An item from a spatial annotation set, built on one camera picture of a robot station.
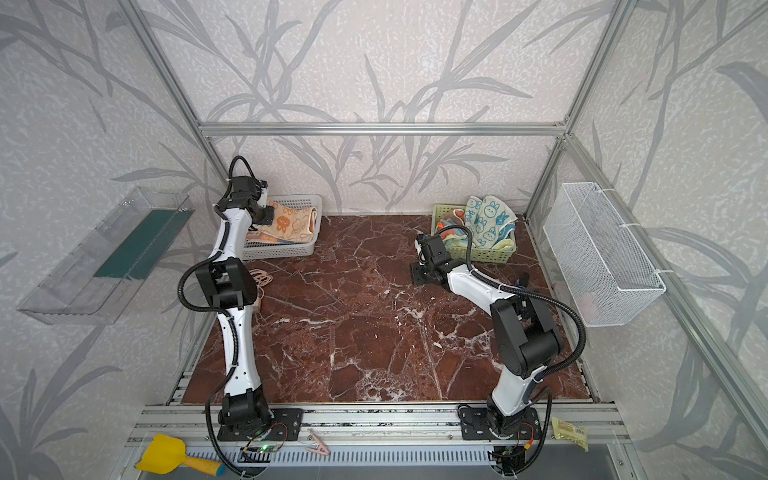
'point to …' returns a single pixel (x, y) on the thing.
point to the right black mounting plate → (478, 424)
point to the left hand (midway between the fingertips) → (263, 203)
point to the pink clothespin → (322, 450)
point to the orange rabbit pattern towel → (291, 225)
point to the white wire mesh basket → (605, 271)
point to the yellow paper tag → (571, 432)
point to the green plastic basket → (457, 240)
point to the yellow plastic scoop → (165, 453)
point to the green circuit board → (267, 448)
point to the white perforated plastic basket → (259, 250)
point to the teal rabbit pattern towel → (490, 220)
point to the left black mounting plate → (286, 425)
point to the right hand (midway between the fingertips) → (418, 261)
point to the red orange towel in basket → (457, 215)
